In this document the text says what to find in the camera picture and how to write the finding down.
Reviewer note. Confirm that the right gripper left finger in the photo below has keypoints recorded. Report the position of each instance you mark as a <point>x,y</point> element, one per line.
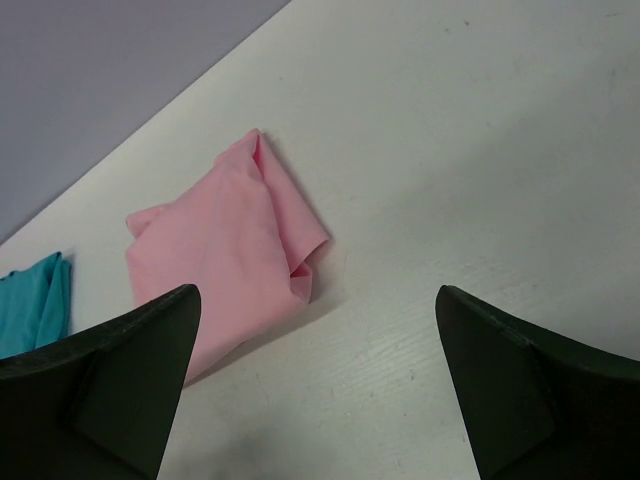
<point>100,404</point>

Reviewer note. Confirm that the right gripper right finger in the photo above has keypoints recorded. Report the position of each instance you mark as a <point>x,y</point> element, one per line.
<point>537,404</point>

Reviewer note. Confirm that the pink t-shirt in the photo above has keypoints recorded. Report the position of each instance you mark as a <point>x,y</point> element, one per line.
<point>243,235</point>

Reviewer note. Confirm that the folded teal t-shirt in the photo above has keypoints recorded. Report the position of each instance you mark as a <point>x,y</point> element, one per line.
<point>35,305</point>

